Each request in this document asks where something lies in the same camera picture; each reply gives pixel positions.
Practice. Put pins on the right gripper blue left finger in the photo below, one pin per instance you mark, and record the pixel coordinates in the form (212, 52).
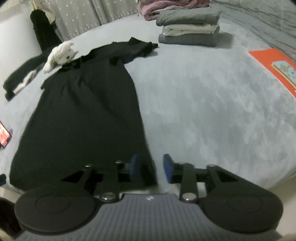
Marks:
(117, 174)

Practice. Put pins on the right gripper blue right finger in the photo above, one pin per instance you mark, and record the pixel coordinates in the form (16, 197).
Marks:
(183, 174)

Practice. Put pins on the black t-shirt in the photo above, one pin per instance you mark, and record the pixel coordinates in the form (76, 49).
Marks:
(88, 113)

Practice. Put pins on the white cloth by black garment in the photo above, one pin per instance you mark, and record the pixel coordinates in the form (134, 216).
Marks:
(30, 76)

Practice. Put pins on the orange book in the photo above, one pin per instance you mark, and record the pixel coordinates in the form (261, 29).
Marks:
(267, 58)

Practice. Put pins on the light blue puzzle board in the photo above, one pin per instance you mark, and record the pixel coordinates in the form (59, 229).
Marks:
(286, 71)

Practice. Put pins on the folded white shirt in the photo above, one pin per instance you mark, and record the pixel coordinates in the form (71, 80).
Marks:
(182, 29)

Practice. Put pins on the white plush dog toy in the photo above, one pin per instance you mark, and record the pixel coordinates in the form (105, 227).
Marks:
(59, 55)

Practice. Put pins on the black garment on bed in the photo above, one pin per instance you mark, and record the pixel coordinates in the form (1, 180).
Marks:
(35, 63)

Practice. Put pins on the top folded grey shirt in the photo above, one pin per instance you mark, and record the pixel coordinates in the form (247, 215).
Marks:
(188, 16)

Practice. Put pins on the hanging black coat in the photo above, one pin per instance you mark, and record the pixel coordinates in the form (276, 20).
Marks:
(44, 31)

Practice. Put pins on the folded pink quilt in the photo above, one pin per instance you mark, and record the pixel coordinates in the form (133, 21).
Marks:
(150, 9)

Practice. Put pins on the grey dotted curtain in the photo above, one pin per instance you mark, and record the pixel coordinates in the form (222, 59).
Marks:
(74, 17)

